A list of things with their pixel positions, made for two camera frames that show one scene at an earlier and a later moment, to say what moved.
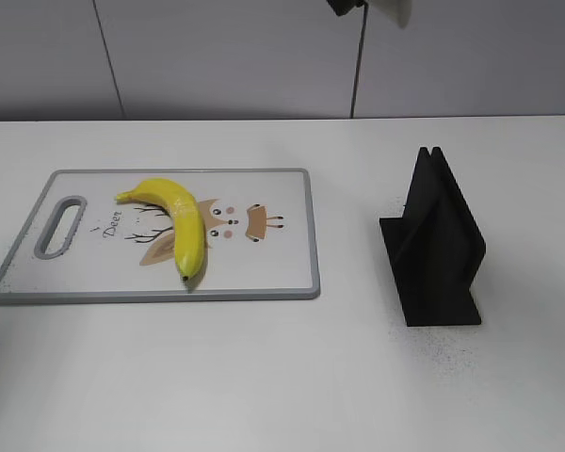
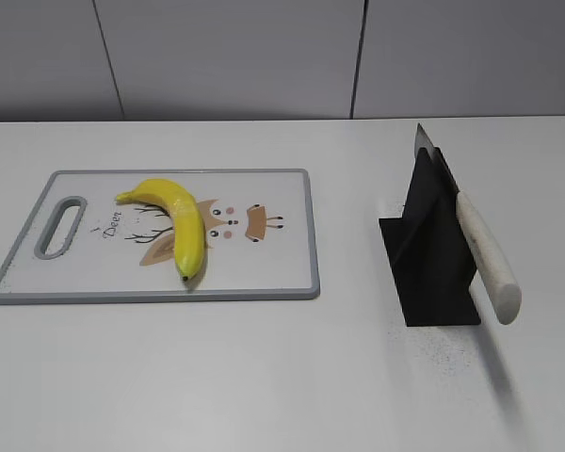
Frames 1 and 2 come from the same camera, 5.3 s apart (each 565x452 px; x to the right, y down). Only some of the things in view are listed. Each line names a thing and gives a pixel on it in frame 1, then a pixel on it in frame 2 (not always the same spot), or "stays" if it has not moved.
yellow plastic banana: [186, 217] stays
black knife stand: [435, 248] stays
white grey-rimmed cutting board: [81, 244] stays
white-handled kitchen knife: [398, 11] -> [493, 270]
